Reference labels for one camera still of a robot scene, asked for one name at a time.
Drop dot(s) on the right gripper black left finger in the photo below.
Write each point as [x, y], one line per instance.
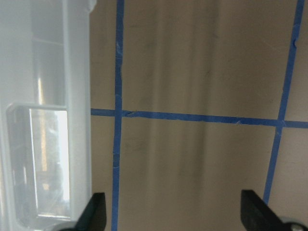
[94, 216]

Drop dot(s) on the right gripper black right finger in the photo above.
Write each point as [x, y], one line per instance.
[256, 215]

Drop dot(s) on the clear plastic storage box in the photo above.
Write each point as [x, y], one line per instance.
[45, 166]

